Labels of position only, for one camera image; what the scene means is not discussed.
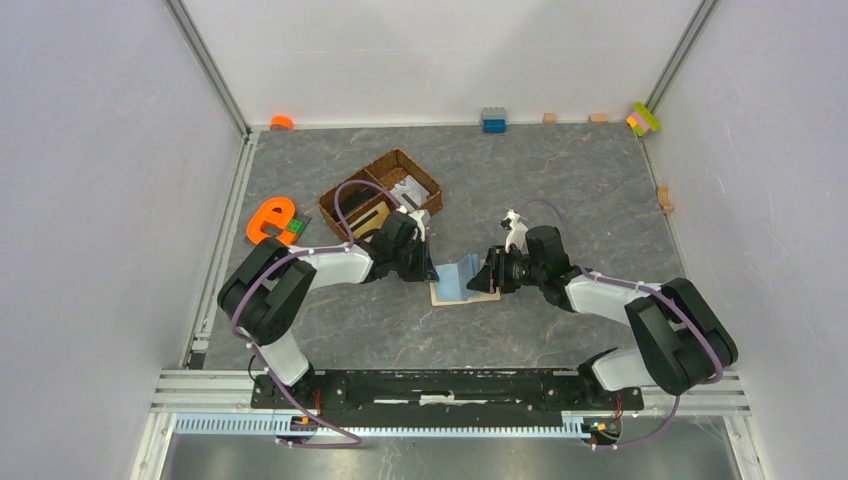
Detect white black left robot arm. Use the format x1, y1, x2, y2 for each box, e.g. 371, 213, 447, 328
217, 207, 438, 408

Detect orange round cap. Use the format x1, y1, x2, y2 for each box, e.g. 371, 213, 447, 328
269, 115, 294, 131

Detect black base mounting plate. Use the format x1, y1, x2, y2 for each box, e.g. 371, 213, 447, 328
289, 368, 645, 428

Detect orange plastic letter toy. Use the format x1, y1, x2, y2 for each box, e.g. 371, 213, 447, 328
246, 197, 297, 245

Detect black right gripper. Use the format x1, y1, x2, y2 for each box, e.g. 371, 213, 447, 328
465, 246, 545, 294

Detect aluminium frame rail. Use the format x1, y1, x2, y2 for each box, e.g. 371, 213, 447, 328
164, 0, 252, 138
645, 0, 720, 112

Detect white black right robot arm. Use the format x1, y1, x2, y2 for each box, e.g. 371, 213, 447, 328
466, 226, 739, 408

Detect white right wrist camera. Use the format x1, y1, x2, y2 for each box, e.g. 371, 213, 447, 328
500, 209, 528, 253

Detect small green brick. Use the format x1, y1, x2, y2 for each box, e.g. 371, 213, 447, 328
286, 216, 311, 236

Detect blue toy brick stack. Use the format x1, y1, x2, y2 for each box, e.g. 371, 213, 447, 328
480, 107, 508, 134

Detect green pink yellow brick stack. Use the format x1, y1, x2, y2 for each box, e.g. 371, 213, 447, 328
626, 102, 662, 137

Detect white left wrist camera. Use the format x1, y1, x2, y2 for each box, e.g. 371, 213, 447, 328
407, 209, 431, 241

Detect aluminium frame rail left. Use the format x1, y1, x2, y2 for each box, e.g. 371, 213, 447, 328
164, 0, 252, 138

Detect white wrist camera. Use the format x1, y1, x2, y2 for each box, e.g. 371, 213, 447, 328
500, 209, 528, 253
407, 209, 431, 241

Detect curved wooden block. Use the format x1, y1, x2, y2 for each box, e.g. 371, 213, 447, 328
656, 185, 675, 215

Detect aluminium frame rail right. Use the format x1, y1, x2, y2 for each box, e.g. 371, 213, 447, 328
645, 0, 720, 112

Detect silver white card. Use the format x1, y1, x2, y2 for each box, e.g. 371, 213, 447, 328
390, 175, 430, 211

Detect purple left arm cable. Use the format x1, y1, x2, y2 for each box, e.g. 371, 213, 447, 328
229, 180, 407, 451

